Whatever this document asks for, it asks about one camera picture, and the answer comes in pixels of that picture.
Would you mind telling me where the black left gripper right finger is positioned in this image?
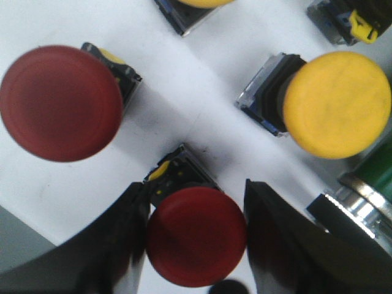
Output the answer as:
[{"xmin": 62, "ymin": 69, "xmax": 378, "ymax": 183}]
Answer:
[{"xmin": 244, "ymin": 180, "xmax": 391, "ymax": 293}]

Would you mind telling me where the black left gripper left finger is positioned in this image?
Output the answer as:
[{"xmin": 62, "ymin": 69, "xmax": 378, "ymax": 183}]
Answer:
[{"xmin": 1, "ymin": 183, "xmax": 150, "ymax": 293}]

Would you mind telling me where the red mushroom push button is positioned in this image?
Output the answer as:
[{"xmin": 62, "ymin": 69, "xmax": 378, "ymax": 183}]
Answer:
[{"xmin": 144, "ymin": 144, "xmax": 247, "ymax": 287}]

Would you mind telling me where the yellow mushroom push button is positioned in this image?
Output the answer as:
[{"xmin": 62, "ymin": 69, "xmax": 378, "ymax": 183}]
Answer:
[{"xmin": 236, "ymin": 51, "xmax": 391, "ymax": 159}]

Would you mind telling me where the large red mushroom button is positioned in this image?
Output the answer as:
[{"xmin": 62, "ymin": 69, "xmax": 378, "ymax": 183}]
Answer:
[{"xmin": 1, "ymin": 42, "xmax": 142, "ymax": 162}]

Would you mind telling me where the yellow button at top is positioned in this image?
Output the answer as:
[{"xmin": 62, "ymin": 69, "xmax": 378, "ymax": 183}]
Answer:
[{"xmin": 154, "ymin": 0, "xmax": 232, "ymax": 37}]

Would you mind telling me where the green button with chrome ring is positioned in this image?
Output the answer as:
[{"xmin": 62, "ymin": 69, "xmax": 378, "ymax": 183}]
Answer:
[{"xmin": 307, "ymin": 134, "xmax": 391, "ymax": 251}]

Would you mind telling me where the switch block with yellow clip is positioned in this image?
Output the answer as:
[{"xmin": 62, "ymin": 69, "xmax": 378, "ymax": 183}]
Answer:
[{"xmin": 306, "ymin": 0, "xmax": 391, "ymax": 46}]

